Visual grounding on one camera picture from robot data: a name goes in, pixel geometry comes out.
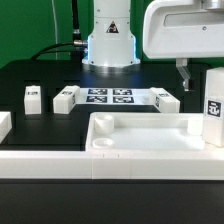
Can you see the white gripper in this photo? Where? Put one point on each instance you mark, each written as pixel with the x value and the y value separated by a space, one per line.
pixel 182 29

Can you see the white desk top tray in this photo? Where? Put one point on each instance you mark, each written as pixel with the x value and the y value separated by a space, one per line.
pixel 129 131

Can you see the marker tag sheet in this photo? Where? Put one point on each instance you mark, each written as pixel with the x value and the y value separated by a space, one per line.
pixel 114 96

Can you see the left white barrier block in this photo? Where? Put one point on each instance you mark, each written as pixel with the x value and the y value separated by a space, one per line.
pixel 5 125

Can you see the white front rail barrier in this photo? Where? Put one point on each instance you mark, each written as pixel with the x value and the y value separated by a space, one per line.
pixel 89 165

